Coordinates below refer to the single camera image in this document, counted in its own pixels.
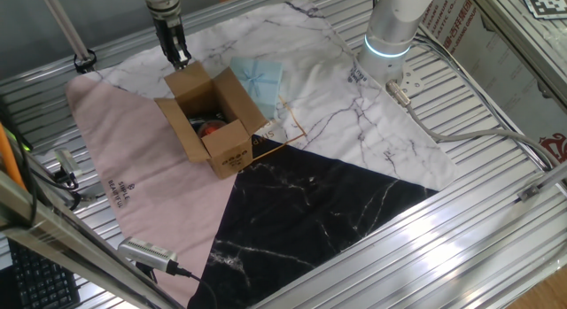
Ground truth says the black camera cable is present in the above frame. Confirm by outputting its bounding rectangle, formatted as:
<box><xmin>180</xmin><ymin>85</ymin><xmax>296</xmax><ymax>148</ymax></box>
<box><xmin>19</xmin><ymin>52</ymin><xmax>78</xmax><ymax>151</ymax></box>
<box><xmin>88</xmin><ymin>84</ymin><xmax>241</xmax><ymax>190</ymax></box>
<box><xmin>170</xmin><ymin>262</ymin><xmax>218</xmax><ymax>309</ymax></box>

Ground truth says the orange pole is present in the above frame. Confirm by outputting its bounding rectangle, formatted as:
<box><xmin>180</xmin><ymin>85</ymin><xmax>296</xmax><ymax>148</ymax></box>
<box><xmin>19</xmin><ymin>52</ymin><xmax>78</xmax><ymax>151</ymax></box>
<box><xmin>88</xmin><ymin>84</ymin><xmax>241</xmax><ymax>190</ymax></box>
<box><xmin>0</xmin><ymin>122</ymin><xmax>27</xmax><ymax>190</ymax></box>

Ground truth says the black white fiducial marker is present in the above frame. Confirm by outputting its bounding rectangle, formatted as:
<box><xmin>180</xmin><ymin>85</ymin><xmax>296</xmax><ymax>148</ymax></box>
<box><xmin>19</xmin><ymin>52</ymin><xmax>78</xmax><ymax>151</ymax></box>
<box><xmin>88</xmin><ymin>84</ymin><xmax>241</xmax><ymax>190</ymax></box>
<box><xmin>520</xmin><ymin>0</ymin><xmax>567</xmax><ymax>20</ymax></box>

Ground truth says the brown packing tape roll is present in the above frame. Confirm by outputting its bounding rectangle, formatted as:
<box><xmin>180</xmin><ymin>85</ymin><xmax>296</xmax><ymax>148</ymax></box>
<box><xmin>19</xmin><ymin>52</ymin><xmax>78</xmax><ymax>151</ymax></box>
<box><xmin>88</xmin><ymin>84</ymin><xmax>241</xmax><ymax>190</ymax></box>
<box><xmin>193</xmin><ymin>117</ymin><xmax>231</xmax><ymax>140</ymax></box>

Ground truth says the small silver camera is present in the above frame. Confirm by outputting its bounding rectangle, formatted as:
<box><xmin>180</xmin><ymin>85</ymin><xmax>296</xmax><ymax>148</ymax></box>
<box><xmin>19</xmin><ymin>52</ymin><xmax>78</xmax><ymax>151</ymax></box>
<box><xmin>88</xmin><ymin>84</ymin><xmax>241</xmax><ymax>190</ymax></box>
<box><xmin>53</xmin><ymin>148</ymin><xmax>84</xmax><ymax>180</ymax></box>

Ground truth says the silver vented camera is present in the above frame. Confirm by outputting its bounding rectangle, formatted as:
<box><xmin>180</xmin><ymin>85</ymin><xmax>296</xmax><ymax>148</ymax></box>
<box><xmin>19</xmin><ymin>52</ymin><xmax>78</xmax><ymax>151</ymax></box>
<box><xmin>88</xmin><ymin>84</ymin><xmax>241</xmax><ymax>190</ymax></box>
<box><xmin>117</xmin><ymin>236</ymin><xmax>181</xmax><ymax>277</ymax></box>

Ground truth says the light blue ribboned gift box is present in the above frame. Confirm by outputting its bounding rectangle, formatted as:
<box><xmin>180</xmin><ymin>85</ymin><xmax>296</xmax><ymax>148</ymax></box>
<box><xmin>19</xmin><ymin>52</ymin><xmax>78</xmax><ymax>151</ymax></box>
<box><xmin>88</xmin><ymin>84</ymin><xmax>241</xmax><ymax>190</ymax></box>
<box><xmin>229</xmin><ymin>56</ymin><xmax>284</xmax><ymax>120</ymax></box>

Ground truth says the thick grey base cable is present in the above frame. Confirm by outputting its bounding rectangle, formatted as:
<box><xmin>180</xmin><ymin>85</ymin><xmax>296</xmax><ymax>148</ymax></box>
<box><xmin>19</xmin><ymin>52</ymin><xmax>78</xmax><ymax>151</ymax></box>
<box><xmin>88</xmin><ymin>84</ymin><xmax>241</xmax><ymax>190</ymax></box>
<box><xmin>384</xmin><ymin>80</ymin><xmax>563</xmax><ymax>168</ymax></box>

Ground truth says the small metal bracket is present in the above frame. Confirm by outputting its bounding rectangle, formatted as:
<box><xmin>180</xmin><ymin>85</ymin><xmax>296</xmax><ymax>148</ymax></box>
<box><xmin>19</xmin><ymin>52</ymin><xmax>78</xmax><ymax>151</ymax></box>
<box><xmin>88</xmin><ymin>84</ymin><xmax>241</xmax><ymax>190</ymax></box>
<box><xmin>517</xmin><ymin>184</ymin><xmax>542</xmax><ymax>203</ymax></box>

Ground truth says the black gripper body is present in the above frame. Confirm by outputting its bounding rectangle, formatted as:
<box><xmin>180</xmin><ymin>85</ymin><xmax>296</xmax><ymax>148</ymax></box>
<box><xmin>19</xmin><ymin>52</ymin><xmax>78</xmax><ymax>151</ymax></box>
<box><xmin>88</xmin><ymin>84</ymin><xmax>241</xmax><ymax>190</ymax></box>
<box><xmin>152</xmin><ymin>14</ymin><xmax>185</xmax><ymax>47</ymax></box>

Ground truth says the aluminium pole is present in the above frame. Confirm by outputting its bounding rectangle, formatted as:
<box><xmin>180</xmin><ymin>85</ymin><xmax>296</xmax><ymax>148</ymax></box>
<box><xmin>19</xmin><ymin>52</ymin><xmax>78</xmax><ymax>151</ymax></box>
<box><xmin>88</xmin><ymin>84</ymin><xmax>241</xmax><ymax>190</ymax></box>
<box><xmin>38</xmin><ymin>0</ymin><xmax>92</xmax><ymax>62</ymax></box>

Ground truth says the printed grey panel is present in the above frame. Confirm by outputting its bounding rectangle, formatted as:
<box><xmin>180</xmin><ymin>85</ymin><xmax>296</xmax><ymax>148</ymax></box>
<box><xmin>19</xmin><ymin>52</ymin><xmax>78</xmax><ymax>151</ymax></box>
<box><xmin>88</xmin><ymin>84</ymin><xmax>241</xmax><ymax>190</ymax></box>
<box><xmin>418</xmin><ymin>0</ymin><xmax>567</xmax><ymax>166</ymax></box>

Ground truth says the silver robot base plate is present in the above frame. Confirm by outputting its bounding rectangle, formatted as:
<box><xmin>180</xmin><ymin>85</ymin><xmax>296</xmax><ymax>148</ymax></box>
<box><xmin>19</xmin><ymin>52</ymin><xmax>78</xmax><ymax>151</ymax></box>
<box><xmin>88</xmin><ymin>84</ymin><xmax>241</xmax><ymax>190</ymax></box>
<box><xmin>396</xmin><ymin>63</ymin><xmax>425</xmax><ymax>97</ymax></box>

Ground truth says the marble and pink pattern cloth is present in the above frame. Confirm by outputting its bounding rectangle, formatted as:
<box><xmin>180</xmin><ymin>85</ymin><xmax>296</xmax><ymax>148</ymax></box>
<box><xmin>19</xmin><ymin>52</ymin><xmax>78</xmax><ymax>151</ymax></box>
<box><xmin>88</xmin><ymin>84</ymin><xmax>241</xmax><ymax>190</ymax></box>
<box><xmin>65</xmin><ymin>0</ymin><xmax>457</xmax><ymax>309</ymax></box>

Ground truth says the brown cardboard box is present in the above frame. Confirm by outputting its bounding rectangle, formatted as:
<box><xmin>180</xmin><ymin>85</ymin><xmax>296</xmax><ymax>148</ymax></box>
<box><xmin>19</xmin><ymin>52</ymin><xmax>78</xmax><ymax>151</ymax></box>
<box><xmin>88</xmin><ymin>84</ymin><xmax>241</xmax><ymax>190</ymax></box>
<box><xmin>153</xmin><ymin>60</ymin><xmax>269</xmax><ymax>181</ymax></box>

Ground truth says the aluminium frame beam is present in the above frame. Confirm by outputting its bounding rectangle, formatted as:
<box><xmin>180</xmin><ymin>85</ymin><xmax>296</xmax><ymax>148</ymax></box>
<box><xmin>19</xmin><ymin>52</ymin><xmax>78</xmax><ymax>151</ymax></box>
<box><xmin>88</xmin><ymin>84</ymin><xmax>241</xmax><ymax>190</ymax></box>
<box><xmin>0</xmin><ymin>169</ymin><xmax>185</xmax><ymax>309</ymax></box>

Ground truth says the black keyboard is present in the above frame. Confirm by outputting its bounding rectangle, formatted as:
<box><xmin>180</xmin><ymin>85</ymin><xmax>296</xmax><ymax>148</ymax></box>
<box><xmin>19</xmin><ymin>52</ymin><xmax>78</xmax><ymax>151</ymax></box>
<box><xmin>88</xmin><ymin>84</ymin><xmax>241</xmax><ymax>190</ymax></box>
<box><xmin>7</xmin><ymin>237</ymin><xmax>82</xmax><ymax>309</ymax></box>

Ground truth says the black pole clamp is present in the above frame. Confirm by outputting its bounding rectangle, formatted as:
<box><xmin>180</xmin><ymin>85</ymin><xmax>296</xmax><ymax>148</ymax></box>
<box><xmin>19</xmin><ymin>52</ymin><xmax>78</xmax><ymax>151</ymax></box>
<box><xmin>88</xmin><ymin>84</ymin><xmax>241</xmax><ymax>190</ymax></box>
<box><xmin>73</xmin><ymin>49</ymin><xmax>97</xmax><ymax>74</ymax></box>

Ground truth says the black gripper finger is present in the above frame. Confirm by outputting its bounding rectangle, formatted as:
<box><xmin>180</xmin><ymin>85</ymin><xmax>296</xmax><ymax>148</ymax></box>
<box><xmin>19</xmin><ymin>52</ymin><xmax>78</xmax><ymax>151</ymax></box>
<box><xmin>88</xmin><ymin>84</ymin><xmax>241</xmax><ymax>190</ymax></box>
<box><xmin>174</xmin><ymin>34</ymin><xmax>192</xmax><ymax>71</ymax></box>
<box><xmin>163</xmin><ymin>39</ymin><xmax>178</xmax><ymax>69</ymax></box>

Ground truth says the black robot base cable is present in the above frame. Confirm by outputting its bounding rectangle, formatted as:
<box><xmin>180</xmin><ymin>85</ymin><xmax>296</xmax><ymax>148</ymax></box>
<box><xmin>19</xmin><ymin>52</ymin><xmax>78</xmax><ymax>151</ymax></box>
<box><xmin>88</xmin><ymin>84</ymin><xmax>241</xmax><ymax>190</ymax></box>
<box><xmin>411</xmin><ymin>33</ymin><xmax>553</xmax><ymax>171</ymax></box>

